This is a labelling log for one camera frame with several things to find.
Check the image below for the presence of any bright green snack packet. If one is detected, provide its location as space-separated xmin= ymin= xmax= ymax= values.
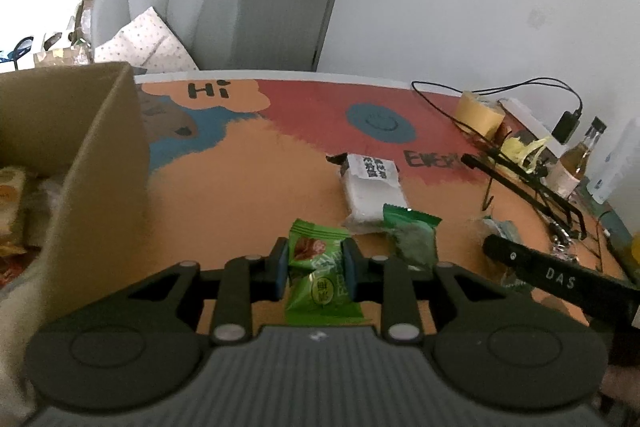
xmin=285 ymin=219 xmax=366 ymax=327

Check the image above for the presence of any dark green snack packet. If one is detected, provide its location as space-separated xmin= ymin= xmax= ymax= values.
xmin=383 ymin=204 xmax=442 ymax=277

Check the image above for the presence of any white black-label snack pack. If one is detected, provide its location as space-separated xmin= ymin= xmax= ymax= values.
xmin=326 ymin=153 xmax=408 ymax=234

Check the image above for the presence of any cookie pack teal stripe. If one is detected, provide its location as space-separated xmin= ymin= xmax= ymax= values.
xmin=482 ymin=216 xmax=533 ymax=296

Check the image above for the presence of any orange label bread pack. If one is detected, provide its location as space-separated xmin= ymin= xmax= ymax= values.
xmin=0 ymin=166 xmax=28 ymax=257

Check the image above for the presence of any person's hand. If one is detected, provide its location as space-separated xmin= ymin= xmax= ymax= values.
xmin=600 ymin=365 xmax=640 ymax=426

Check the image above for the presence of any yellow plastic bottle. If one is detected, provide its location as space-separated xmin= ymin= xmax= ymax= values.
xmin=620 ymin=232 xmax=640 ymax=284

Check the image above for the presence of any colourful cat table mat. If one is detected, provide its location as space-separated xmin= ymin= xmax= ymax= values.
xmin=131 ymin=76 xmax=632 ymax=338

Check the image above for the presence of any clear plastic bottle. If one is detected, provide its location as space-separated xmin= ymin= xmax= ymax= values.
xmin=587 ymin=117 xmax=639 ymax=205

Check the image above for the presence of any amber glass bottle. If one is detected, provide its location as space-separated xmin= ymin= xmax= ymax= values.
xmin=544 ymin=117 xmax=606 ymax=199

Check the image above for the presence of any black charger plug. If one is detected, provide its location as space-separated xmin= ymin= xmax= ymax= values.
xmin=551 ymin=109 xmax=582 ymax=145

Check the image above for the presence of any yellow crumpled wrapper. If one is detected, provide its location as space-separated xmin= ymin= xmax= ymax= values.
xmin=500 ymin=135 xmax=551 ymax=174

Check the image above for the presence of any yellow tape roll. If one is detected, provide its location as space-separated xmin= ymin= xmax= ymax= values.
xmin=454 ymin=91 xmax=506 ymax=140

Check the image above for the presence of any white power strip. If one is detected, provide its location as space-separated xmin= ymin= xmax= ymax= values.
xmin=499 ymin=98 xmax=566 ymax=157

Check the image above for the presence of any brown cardboard box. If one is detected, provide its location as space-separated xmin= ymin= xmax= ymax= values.
xmin=0 ymin=60 xmax=151 ymax=427

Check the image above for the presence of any dotted white cushion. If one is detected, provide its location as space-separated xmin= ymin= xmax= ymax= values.
xmin=93 ymin=6 xmax=198 ymax=74

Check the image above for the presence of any grey armchair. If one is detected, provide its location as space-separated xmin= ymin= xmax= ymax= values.
xmin=91 ymin=0 xmax=240 ymax=70

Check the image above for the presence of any SF cardboard box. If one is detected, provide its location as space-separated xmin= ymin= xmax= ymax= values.
xmin=34 ymin=0 xmax=94 ymax=68

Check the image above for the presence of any blue slipper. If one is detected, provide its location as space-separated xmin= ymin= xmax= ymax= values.
xmin=0 ymin=36 xmax=34 ymax=63

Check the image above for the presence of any pink keychain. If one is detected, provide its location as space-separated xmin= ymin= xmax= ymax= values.
xmin=550 ymin=235 xmax=579 ymax=263

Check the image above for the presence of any black wire rack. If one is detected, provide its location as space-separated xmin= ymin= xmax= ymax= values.
xmin=461 ymin=147 xmax=603 ymax=272

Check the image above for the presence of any black cable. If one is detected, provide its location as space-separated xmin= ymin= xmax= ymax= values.
xmin=410 ymin=77 xmax=584 ymax=153

